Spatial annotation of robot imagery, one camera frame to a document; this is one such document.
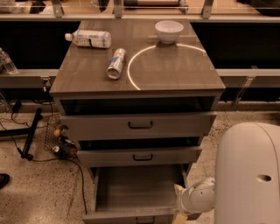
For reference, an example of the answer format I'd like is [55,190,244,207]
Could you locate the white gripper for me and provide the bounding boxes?
[171,178,215,224]

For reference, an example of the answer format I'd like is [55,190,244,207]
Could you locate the grey bottom drawer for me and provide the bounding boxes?
[83,164,188,224]

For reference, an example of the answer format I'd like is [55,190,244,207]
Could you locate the grey drawer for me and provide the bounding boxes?
[78,137,202,167]
[83,164,188,224]
[60,96,216,141]

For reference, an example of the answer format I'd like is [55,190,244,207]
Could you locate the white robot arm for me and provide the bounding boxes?
[172,122,280,224]

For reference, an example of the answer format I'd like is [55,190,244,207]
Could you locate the grey middle drawer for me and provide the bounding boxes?
[78,137,202,167]

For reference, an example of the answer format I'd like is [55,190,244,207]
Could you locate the grey top drawer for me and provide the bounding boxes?
[60,96,216,141]

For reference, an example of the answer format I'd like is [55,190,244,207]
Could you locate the grey drawer cabinet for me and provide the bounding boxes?
[48,19,227,224]

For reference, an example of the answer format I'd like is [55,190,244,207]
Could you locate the silver drink can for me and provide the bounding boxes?
[107,48,126,80]

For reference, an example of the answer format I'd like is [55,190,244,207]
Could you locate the black stand leg left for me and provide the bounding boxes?
[0,108,43,160]

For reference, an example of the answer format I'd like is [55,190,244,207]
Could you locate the black shoe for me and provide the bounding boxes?
[0,173,10,189]

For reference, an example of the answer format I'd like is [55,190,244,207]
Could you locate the white bowl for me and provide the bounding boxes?
[155,20,184,44]

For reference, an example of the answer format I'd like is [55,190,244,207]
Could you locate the clear plastic bottle with label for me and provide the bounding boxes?
[65,30,112,49]

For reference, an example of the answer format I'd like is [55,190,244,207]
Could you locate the small clear bottle at left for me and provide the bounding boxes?
[0,48,18,74]

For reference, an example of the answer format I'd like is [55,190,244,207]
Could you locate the wire basket with objects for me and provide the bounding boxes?
[44,114,78,159]

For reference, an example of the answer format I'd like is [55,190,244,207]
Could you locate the black power cable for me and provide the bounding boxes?
[0,100,88,215]

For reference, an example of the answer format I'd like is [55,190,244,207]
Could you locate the metal rail frame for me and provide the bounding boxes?
[0,0,279,108]

